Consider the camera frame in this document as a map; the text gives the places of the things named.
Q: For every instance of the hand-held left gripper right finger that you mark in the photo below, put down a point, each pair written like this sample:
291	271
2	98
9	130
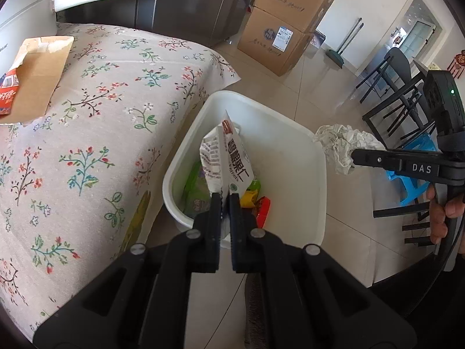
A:
235	225

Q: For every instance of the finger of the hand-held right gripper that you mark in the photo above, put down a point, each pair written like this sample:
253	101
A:
392	161

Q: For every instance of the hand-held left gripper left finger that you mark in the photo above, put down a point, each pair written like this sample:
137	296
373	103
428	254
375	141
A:
217	225

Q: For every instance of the green snack bag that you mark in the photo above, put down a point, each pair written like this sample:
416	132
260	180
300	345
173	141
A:
194	192

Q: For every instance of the white cloth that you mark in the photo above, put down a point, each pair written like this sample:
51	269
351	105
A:
338	141

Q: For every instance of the white printed snack packet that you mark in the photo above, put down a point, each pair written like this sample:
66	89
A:
225	152

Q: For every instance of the white trash bin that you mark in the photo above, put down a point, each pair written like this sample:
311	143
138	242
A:
283	152

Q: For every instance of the person's right hand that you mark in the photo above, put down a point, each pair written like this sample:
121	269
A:
437	225

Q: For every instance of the yellow snack packet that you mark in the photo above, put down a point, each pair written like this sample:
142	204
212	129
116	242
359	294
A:
250	198

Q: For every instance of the red snack packet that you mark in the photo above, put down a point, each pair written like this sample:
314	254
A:
263	211

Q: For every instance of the blue plastic stool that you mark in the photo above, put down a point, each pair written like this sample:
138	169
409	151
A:
410	189

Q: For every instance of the black chair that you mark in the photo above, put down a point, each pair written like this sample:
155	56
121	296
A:
399	105
397	61

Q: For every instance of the white glass door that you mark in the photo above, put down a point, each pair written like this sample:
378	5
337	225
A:
417	25

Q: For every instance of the green broom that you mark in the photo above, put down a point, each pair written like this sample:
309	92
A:
334	58

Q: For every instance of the small dark blue box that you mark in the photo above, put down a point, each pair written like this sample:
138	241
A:
319	39

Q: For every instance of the floral tablecloth table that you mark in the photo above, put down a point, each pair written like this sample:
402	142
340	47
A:
90	134

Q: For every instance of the brown cardboard box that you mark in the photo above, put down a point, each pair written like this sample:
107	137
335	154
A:
269	43
290	0

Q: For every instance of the grey refrigerator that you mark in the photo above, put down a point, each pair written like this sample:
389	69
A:
189	3

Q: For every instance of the torn brown cardboard mailer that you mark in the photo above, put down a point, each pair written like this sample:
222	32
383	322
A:
40	76

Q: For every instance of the white electric pot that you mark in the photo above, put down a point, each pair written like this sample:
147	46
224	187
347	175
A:
21	7

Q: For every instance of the red wall decoration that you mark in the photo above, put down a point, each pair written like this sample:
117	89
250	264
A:
458	61

